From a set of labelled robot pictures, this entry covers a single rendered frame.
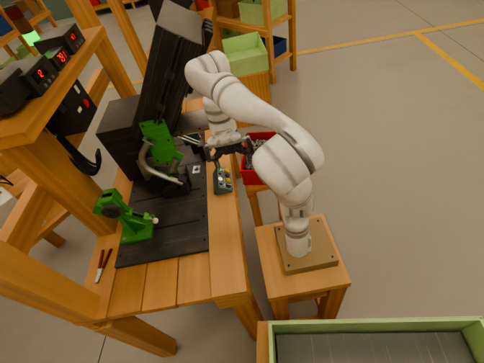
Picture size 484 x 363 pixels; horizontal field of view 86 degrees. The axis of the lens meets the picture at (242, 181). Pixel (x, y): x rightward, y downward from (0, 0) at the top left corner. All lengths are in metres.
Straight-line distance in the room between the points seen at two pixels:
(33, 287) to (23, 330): 1.71
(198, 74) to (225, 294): 0.77
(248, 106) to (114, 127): 0.96
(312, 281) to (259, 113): 0.76
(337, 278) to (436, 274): 1.20
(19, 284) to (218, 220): 0.70
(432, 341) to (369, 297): 0.94
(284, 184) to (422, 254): 1.90
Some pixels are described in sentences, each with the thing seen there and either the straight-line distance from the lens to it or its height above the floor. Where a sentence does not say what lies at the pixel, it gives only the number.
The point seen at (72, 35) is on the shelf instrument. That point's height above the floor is 1.59.
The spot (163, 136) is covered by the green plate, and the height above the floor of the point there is 1.19.
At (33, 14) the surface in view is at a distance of 7.74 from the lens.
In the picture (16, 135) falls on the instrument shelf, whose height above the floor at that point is 1.53.
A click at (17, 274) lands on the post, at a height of 1.27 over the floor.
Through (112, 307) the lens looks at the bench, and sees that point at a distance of 1.25.
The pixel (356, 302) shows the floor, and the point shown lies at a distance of 2.00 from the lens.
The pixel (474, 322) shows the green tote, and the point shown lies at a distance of 1.09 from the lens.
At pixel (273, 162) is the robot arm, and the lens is 0.41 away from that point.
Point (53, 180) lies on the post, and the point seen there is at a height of 1.28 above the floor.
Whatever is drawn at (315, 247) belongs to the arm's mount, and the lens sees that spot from 1.10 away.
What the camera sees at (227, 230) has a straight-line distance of 1.17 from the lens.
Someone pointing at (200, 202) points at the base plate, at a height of 0.90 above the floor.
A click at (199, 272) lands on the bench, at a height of 0.88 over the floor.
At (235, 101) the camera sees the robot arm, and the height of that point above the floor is 1.61.
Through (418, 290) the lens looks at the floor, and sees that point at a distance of 2.13.
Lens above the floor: 1.88
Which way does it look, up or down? 48 degrees down
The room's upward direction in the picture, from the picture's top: 14 degrees counter-clockwise
